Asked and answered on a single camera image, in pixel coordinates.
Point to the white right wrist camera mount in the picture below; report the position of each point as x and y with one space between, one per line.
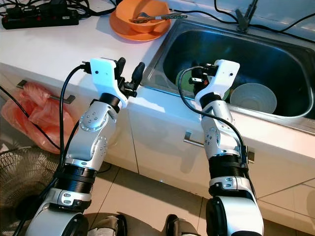
221 76

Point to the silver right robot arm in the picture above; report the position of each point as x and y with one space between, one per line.
219 140

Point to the silver metal spoon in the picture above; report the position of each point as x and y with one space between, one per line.
140 18

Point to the white kitchen cabinet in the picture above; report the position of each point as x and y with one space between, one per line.
157 147

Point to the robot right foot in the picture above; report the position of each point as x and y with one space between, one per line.
179 227

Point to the orange plastic plate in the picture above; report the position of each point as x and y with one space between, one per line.
120 30

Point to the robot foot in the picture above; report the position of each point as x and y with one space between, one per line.
108 226
179 227

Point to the grey bowl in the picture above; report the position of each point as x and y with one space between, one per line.
253 97

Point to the sink faucet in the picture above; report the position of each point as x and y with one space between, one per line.
243 20

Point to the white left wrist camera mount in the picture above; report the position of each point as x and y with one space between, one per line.
103 78

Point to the stainless steel sink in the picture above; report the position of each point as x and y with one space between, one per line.
275 54

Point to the orange plastic bag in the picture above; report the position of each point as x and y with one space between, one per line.
34 115

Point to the orange plastic bowl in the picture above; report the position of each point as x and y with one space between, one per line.
152 7

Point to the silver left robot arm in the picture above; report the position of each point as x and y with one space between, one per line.
98 128

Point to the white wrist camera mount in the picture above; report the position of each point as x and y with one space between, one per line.
221 76
103 78

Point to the black power strip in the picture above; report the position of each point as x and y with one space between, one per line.
39 19

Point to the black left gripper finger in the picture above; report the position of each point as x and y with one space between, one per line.
121 66
138 73

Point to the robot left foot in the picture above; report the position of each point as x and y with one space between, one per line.
108 226

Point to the green plate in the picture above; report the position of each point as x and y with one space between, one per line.
187 83

